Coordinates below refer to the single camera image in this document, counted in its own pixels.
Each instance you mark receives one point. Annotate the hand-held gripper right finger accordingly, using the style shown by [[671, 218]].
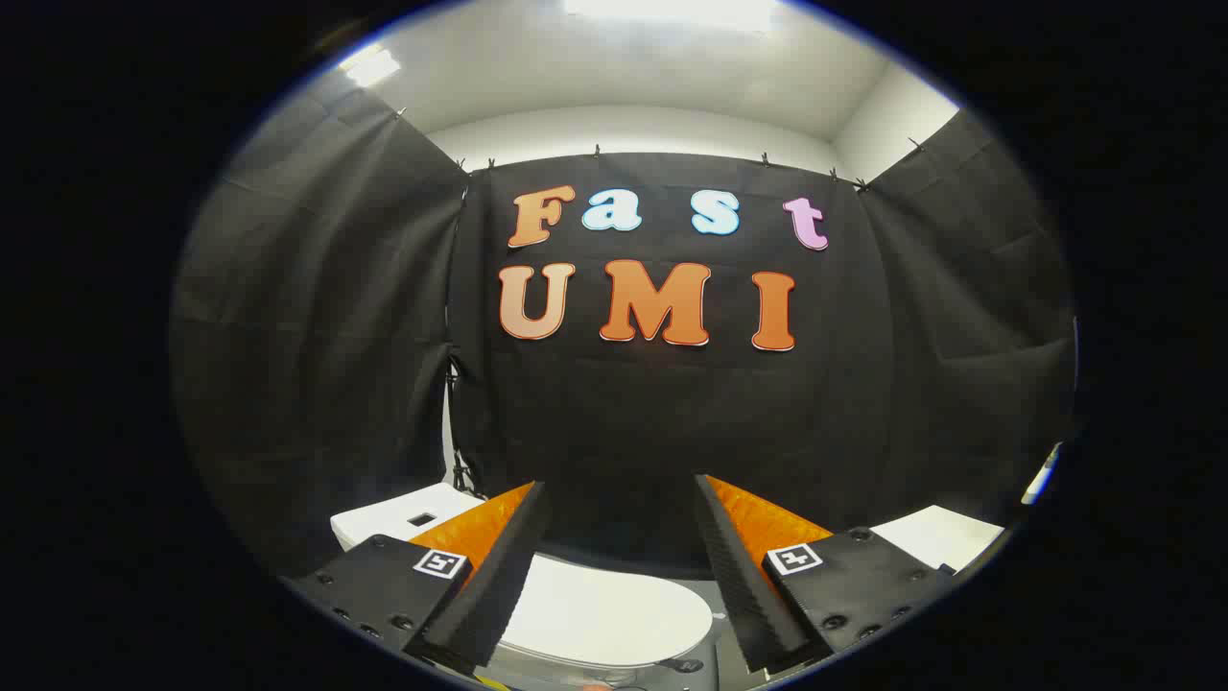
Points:
[[743, 585]]

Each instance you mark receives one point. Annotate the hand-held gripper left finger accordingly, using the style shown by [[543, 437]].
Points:
[[499, 585]]

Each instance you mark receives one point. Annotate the white toilet lid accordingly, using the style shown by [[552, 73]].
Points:
[[614, 614]]

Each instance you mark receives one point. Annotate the dark toilet flush button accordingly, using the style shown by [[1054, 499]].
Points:
[[421, 519]]

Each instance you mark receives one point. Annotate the white toilet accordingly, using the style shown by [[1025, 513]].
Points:
[[379, 520]]

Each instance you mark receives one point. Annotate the black backdrop cloth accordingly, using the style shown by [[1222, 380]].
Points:
[[662, 413]]

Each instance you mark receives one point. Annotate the white drawer cabinet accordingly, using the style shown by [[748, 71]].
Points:
[[945, 539]]

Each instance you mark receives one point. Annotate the ceiling light panel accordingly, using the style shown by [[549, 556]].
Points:
[[370, 65]]

